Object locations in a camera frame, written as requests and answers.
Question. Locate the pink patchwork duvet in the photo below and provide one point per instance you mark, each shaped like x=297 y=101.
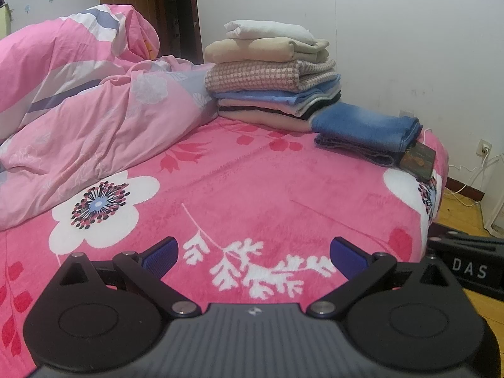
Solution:
x=78 y=126

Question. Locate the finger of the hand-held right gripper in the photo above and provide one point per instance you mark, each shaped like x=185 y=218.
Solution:
x=464 y=240

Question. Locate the pink floral bed sheet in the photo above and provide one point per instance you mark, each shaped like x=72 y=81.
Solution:
x=275 y=189

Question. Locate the pale yellow wardrobe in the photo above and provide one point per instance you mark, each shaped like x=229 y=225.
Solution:
x=4 y=19

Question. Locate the dark rectangular booklet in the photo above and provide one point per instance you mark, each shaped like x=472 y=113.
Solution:
x=417 y=161

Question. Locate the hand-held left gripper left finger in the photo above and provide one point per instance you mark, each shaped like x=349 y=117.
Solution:
x=161 y=258

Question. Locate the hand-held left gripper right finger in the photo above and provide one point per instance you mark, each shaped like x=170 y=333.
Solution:
x=346 y=258

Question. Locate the wall socket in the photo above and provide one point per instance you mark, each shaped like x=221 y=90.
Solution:
x=483 y=147

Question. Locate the stack of folded clothes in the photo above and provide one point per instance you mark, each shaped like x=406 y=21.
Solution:
x=267 y=75

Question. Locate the white appliance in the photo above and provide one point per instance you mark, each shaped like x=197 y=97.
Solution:
x=496 y=197

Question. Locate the blue denim jeans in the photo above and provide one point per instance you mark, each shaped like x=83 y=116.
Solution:
x=362 y=126

